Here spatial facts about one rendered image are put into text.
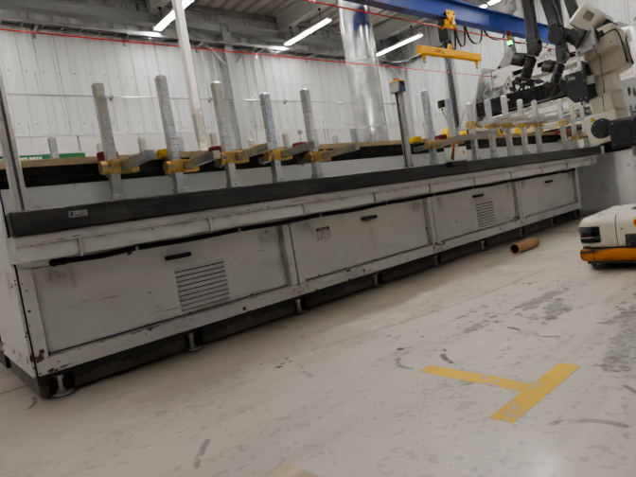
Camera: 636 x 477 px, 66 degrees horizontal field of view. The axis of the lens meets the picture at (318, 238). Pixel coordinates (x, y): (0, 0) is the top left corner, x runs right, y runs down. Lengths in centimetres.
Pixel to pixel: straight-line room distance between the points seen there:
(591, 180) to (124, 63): 798
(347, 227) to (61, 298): 159
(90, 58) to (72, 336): 822
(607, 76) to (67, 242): 268
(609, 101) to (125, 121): 834
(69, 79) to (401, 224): 754
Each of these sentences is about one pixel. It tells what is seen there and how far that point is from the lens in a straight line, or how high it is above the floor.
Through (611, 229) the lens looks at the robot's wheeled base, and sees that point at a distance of 284.
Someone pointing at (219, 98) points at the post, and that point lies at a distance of 223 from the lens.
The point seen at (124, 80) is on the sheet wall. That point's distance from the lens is 1011.
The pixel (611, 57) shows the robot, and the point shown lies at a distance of 308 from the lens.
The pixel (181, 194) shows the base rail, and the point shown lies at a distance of 203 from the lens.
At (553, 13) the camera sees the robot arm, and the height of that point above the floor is 135.
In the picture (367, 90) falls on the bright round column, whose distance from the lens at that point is 759.
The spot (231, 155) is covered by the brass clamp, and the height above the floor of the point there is 84.
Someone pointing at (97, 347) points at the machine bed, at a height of 14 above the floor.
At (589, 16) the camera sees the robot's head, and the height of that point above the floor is 131.
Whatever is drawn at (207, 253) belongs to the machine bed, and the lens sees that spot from 237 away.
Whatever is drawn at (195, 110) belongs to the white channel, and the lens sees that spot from 329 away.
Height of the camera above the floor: 57
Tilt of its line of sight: 4 degrees down
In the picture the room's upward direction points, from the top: 9 degrees counter-clockwise
